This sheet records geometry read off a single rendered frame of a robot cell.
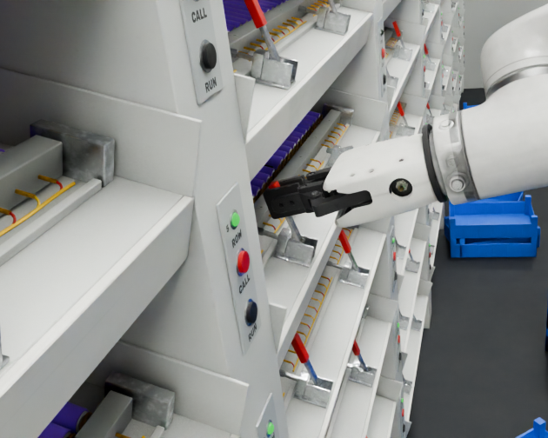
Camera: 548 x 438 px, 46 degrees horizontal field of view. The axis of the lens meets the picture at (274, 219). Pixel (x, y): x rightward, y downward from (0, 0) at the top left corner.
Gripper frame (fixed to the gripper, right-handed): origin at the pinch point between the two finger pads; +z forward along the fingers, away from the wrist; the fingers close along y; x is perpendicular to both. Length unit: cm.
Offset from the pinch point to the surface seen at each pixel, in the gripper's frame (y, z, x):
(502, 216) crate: 180, -4, -90
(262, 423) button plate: -21.7, -0.3, -10.5
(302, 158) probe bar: 20.1, 4.7, -2.2
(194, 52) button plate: -22.3, -7.0, 18.1
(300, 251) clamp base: -1.0, 0.5, -5.9
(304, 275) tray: -3.1, 0.1, -7.7
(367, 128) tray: 44.4, 1.2, -6.8
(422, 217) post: 115, 12, -56
